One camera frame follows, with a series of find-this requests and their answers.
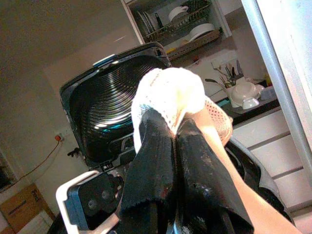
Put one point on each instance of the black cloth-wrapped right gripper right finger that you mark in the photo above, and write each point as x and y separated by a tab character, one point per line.
200	175

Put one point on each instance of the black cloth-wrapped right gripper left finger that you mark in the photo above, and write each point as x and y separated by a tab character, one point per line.
151	158

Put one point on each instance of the white mesh garment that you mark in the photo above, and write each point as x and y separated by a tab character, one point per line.
170	92

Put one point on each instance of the black washing machine body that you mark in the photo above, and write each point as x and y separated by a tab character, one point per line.
253	170

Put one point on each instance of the black washing machine lid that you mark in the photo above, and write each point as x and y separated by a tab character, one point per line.
102	109

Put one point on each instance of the black water valve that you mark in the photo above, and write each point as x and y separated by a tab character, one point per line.
73	152

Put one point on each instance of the brown cardboard box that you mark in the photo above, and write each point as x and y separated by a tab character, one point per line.
24	207

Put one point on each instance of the white drawer cabinet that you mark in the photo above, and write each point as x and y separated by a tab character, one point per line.
273	146

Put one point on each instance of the black kitchen countertop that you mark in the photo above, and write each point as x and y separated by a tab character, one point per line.
251	112

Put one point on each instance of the white utensil holder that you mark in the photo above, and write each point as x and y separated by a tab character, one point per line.
231	97

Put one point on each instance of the white upturned small bowl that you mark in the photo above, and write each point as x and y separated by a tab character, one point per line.
251	103

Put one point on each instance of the white upturned large bowl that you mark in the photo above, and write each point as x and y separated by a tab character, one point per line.
245	91

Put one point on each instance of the yellow bottle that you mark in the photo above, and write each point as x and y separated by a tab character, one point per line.
267	80

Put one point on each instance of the upright white plates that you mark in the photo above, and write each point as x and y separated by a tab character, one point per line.
146	23

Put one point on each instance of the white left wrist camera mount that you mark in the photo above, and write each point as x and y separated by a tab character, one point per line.
64	195

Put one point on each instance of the white wall socket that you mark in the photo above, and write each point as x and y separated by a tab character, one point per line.
59	137

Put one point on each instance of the wooden wall dish rack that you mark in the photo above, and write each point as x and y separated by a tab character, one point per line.
185	36

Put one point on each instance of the silver door frame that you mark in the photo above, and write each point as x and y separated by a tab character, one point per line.
275	61

